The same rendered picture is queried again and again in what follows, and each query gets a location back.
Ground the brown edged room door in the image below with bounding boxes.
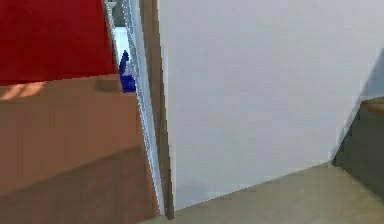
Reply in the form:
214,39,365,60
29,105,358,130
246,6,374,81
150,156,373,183
120,0,175,221

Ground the blue object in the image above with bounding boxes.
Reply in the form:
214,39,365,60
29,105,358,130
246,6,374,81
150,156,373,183
118,49,137,94

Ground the dark cabinet with brown top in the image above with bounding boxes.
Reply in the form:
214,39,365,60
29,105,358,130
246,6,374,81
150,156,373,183
331,96,384,202

